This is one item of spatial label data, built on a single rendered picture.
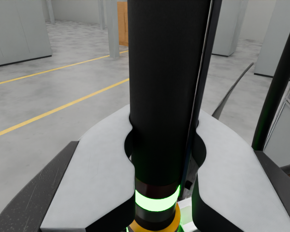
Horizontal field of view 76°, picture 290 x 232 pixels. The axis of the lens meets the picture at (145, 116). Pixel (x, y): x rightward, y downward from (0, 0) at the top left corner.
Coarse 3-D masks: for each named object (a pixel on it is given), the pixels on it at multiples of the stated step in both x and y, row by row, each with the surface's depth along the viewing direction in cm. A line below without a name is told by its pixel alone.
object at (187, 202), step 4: (184, 200) 19; (188, 200) 19; (180, 204) 18; (184, 204) 18; (188, 204) 18; (180, 208) 18; (180, 224) 17; (188, 224) 17; (192, 224) 17; (180, 228) 17; (184, 228) 16; (188, 228) 16; (192, 228) 16; (196, 228) 16
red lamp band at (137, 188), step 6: (180, 174) 12; (138, 180) 11; (138, 186) 12; (144, 186) 11; (150, 186) 11; (156, 186) 11; (162, 186) 11; (168, 186) 11; (174, 186) 11; (144, 192) 11; (150, 192) 11; (156, 192) 11; (162, 192) 11; (168, 192) 11
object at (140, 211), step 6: (174, 204) 13; (138, 210) 13; (144, 210) 12; (168, 210) 12; (174, 210) 13; (144, 216) 13; (150, 216) 12; (156, 216) 12; (162, 216) 12; (168, 216) 13
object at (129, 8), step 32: (128, 0) 7; (160, 0) 6; (192, 0) 6; (128, 32) 8; (160, 32) 7; (192, 32) 7; (160, 64) 7; (192, 64) 8; (160, 96) 8; (192, 96) 9; (160, 128) 9; (160, 160) 10; (160, 224) 13
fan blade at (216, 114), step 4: (252, 64) 34; (248, 68) 35; (244, 72) 35; (240, 76) 35; (236, 84) 36; (232, 88) 35; (228, 92) 35; (228, 96) 39; (224, 100) 35; (220, 104) 35; (224, 104) 43; (216, 108) 35; (220, 108) 38; (216, 112) 36; (220, 112) 45; (216, 116) 40; (192, 160) 38; (192, 164) 39; (196, 164) 41; (196, 168) 41; (196, 172) 42
